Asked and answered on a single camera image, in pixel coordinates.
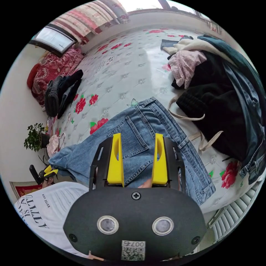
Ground bed with floral sheet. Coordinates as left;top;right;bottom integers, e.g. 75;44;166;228
44;28;251;213

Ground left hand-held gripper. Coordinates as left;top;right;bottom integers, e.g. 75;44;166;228
38;165;59;181

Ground green potted plant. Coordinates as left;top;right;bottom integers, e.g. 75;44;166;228
24;123;51;152

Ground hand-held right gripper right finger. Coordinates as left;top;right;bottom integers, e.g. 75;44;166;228
151;133;168;186

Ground blue jeans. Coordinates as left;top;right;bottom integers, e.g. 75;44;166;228
48;97;217;206

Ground pink floral cloth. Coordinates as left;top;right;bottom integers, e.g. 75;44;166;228
46;134;63;157

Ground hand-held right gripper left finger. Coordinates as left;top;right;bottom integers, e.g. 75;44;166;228
107;133;125;188

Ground stack of dark folded clothes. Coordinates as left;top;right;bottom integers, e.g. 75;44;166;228
44;69;84;119

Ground striped floral curtain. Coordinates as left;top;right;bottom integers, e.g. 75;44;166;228
51;0;131;43

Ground white radiator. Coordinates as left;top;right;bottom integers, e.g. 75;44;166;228
207;182;260;244

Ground pile of clothes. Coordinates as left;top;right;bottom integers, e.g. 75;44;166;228
161;34;266;186

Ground black framed window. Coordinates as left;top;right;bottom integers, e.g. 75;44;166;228
29;24;77;58

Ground person's body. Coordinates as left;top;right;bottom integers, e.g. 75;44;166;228
13;181;90;259

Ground person's right hand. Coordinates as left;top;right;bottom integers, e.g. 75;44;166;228
138;178;152;189

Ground red patterned rolled quilt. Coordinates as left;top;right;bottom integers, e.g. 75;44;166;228
26;46;85;107

